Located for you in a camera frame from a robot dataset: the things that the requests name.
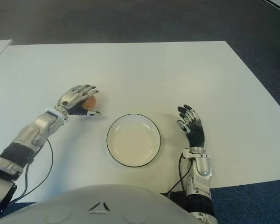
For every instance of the right robot hand black palm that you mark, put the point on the right robot hand black palm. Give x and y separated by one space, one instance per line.
195 135

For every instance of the left robot hand silver back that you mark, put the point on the left robot hand silver back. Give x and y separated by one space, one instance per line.
71 96

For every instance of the small reddish apple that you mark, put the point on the small reddish apple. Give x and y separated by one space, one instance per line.
90 103

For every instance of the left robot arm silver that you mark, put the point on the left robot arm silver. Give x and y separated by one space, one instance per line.
37 126

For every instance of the white plate black rim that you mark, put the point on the white plate black rim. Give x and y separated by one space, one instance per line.
133 141

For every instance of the grey-white robot torso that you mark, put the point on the grey-white robot torso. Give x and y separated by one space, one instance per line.
98 205

